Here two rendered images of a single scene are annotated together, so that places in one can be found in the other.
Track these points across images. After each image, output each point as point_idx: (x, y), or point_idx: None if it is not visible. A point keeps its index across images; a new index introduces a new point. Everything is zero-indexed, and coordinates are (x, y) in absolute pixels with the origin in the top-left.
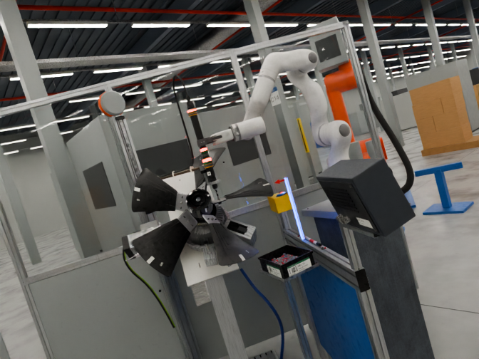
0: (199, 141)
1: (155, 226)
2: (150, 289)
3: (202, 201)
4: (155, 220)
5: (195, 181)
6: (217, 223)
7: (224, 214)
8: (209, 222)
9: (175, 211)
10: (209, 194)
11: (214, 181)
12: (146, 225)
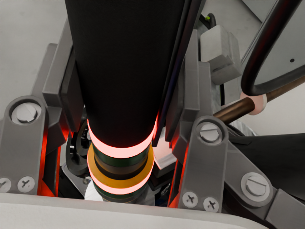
0: (47, 46)
1: (205, 57)
2: (220, 97)
3: (80, 144)
4: (220, 51)
5: (255, 136)
6: (76, 191)
7: None
8: (67, 169)
9: (281, 101)
10: (81, 169)
11: (98, 197)
12: (213, 37)
